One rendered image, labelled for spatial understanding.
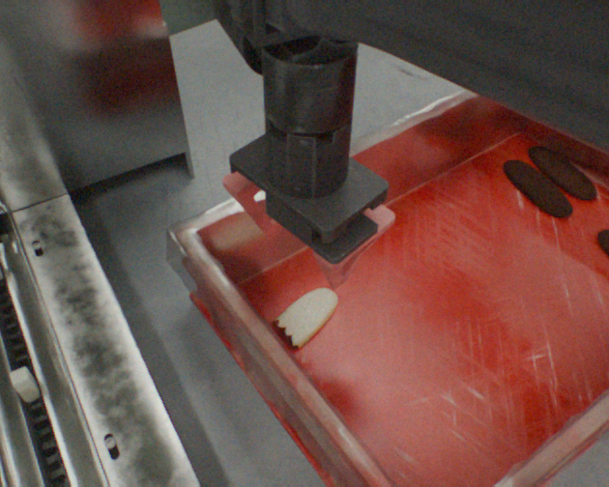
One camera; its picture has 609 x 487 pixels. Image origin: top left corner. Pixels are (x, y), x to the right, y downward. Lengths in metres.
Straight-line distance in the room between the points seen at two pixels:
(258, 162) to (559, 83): 0.30
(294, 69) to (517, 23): 0.19
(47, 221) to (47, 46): 0.17
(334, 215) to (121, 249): 0.31
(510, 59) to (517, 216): 0.51
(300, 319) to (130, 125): 0.26
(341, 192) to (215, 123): 0.39
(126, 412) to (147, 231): 0.23
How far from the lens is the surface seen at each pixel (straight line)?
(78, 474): 0.50
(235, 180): 0.47
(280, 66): 0.36
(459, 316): 0.59
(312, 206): 0.41
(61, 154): 0.64
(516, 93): 0.19
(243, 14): 0.33
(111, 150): 0.65
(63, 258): 0.61
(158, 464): 0.48
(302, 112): 0.37
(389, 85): 0.85
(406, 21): 0.23
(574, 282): 0.65
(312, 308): 0.56
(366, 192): 0.42
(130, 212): 0.69
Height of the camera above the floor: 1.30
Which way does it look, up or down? 49 degrees down
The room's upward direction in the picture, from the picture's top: straight up
